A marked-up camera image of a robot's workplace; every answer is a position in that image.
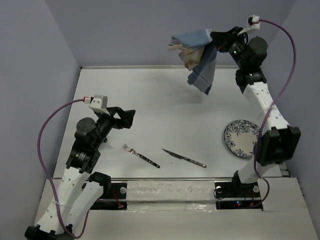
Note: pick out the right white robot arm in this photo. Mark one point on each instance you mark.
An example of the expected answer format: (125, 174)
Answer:
(277, 140)

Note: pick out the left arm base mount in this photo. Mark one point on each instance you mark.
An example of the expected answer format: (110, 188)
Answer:
(113, 199)

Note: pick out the blue beige plaid cloth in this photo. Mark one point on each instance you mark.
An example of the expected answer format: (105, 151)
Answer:
(198, 54)

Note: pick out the steak knife patterned handle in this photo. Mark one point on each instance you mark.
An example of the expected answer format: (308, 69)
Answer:
(175, 155)

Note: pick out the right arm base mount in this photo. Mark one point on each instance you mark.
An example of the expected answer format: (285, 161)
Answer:
(230, 197)

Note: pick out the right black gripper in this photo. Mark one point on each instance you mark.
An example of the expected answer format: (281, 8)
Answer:
(223, 40)

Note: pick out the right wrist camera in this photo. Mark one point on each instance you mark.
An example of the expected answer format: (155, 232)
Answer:
(253, 25)

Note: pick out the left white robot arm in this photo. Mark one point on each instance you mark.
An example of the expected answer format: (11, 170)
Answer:
(80, 186)

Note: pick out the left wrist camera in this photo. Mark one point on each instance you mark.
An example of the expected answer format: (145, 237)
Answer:
(99, 103)

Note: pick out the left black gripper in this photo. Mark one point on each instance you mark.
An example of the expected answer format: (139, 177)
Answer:
(126, 120)

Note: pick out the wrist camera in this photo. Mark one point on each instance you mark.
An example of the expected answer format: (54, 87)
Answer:
(253, 25)
(99, 103)

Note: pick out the blue floral ceramic plate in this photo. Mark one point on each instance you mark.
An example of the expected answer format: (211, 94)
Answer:
(240, 137)

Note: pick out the silver fork patterned handle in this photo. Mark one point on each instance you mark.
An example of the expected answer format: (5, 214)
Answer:
(132, 151)

